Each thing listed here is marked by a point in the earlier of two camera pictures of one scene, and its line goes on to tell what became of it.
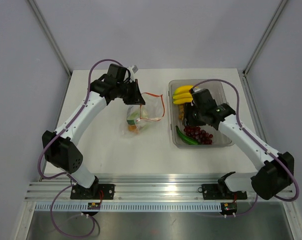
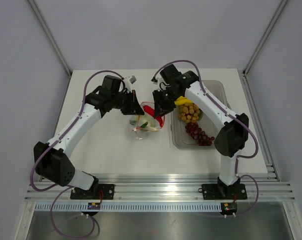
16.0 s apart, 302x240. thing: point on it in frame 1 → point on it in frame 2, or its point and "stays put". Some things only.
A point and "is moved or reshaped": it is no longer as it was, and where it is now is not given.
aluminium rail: [136, 188] stays put
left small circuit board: [93, 205] stays put
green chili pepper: [186, 138] → [144, 125]
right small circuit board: [229, 208] stays put
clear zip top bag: [139, 118] is moved or reshaped
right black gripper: [188, 118] → [159, 106]
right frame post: [265, 36] stays put
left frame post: [46, 27] stays put
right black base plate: [220, 191] stays put
